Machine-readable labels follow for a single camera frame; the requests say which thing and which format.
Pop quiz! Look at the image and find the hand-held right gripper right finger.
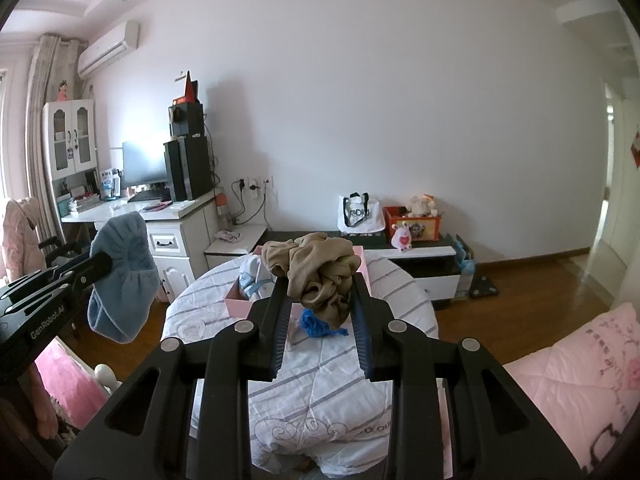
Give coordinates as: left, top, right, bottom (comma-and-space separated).
350, 271, 586, 480

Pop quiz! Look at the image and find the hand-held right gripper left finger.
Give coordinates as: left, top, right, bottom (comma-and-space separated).
52, 282, 296, 480

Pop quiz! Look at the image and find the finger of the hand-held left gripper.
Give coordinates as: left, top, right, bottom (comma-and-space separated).
0, 252, 114, 298
0, 282, 74, 319

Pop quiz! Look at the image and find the blue fleece hat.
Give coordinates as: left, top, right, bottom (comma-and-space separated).
87, 211, 160, 345

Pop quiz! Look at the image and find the pink cardboard box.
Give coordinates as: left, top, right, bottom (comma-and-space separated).
225, 246, 373, 319

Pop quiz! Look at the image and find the light blue printed garment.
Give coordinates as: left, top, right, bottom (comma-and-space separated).
237, 255, 275, 300

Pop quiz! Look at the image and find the brown cloth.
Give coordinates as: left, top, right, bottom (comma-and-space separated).
261, 232, 362, 326

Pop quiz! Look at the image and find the blue knitted item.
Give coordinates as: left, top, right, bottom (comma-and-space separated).
299, 308, 350, 339

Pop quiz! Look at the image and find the pink jacket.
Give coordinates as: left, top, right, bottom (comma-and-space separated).
1, 198, 47, 277

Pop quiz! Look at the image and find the white striped quilt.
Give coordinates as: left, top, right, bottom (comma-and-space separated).
160, 252, 453, 478

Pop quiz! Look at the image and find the blue white carton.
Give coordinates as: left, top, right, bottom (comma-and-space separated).
99, 167, 121, 200

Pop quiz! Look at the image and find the white bedpost knob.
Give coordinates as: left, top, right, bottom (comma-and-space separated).
95, 364, 121, 396

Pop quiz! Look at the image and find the black keyboard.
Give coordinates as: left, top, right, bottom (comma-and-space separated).
127, 190, 171, 204

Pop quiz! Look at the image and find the low cabinet with black top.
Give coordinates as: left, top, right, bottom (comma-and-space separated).
255, 230, 463, 311

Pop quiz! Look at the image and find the white corner side cabinet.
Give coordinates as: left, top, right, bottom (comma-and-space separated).
204, 225, 268, 273

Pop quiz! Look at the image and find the white desk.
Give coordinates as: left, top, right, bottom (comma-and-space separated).
60, 192, 221, 306

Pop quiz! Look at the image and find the computer monitor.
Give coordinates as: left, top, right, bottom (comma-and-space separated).
122, 140, 168, 188

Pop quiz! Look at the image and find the orange storage box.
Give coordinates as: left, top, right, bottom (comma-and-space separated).
382, 205, 441, 242

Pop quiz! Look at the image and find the slim black tower case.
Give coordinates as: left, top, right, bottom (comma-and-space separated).
164, 141, 188, 202

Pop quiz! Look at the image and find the black bathroom scale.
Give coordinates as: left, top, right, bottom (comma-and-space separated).
469, 276, 500, 300

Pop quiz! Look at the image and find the white tote bag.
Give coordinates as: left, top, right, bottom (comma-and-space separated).
339, 192, 386, 235

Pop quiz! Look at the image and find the blue paper bag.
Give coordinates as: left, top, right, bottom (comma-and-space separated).
445, 232, 477, 301

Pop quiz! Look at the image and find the white hutch cabinet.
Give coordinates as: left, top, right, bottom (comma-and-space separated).
42, 99, 98, 181

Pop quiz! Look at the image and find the beige curtain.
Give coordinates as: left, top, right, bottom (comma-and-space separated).
25, 34, 83, 261

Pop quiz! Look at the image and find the cream plush toy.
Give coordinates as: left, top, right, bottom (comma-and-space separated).
407, 194, 440, 218

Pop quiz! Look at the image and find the black cardboard box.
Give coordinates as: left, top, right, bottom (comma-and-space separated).
169, 102, 205, 139

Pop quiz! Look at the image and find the red orange box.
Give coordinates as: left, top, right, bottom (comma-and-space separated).
172, 71, 199, 106

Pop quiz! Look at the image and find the pink quilt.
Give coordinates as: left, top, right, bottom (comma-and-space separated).
502, 302, 640, 472

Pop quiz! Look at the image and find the white air conditioner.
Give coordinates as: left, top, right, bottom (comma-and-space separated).
76, 20, 140, 80

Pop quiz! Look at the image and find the white door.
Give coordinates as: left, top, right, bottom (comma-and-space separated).
590, 82, 640, 261

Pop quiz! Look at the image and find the black power cable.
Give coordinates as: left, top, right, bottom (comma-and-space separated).
231, 180, 273, 226

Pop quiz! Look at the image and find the white wall socket panel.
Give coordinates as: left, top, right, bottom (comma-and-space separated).
235, 175, 275, 196

